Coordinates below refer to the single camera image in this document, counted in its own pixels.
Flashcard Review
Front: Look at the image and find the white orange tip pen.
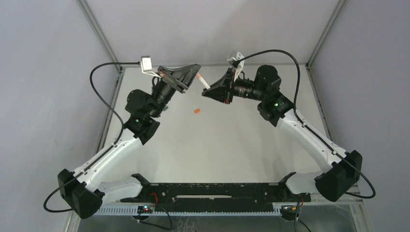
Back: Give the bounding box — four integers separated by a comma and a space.
199, 77, 210, 89

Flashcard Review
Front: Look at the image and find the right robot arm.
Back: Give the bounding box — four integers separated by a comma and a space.
202, 65, 363, 202

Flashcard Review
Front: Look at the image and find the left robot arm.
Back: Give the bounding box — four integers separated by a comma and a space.
58, 64, 201, 219

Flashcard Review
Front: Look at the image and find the left controller board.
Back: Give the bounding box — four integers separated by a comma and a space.
137, 205, 155, 215

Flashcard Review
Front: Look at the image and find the controller board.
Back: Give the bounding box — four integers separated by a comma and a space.
137, 205, 155, 215
280, 205, 300, 221

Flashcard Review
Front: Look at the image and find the right controller board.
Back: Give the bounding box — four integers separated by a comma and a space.
280, 205, 300, 221

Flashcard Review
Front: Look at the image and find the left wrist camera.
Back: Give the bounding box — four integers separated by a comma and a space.
140, 56, 152, 75

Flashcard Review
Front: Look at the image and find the right camera cable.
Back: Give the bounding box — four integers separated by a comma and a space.
236, 49, 376, 199

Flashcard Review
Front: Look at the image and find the camera cable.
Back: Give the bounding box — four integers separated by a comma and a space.
43, 62, 142, 213
236, 49, 376, 199

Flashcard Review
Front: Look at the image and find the left camera cable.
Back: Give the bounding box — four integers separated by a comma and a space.
43, 62, 142, 213

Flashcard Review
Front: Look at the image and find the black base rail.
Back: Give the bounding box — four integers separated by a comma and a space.
121, 183, 311, 209

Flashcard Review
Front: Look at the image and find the white cable duct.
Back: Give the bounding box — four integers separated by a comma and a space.
94, 204, 281, 216

